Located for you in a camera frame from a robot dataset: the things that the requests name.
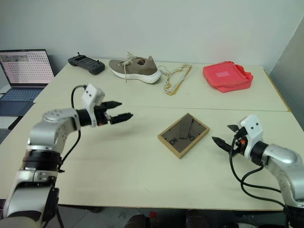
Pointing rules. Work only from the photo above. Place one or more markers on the dark rounded shape under table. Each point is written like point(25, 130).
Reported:
point(137, 221)

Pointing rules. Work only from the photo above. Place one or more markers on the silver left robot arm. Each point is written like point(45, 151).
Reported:
point(45, 133)

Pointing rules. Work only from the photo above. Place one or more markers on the open laptop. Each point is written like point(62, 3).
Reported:
point(22, 78)

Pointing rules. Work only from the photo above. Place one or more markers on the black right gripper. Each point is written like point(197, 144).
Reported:
point(239, 145)

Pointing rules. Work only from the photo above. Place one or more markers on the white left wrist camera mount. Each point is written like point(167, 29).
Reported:
point(92, 96)

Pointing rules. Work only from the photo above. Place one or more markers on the red fabric pouch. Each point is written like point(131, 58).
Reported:
point(225, 77)

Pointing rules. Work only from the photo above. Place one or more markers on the black handheld controller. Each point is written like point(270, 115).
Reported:
point(86, 63)

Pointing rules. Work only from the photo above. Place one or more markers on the square wooden frame clock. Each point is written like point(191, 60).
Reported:
point(183, 135)

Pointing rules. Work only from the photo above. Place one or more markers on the taupe sneaker with white sole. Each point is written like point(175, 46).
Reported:
point(137, 69)

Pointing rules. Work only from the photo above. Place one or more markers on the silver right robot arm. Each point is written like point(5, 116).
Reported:
point(280, 166)

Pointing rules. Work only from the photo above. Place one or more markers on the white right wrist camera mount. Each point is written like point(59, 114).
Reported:
point(251, 133)

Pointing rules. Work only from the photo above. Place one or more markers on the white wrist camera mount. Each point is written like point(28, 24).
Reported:
point(92, 96)
point(251, 133)

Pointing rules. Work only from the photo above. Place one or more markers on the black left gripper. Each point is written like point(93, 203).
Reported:
point(102, 116)

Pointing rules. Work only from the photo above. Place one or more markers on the white and yellow shoelaces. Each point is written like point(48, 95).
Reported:
point(175, 79)

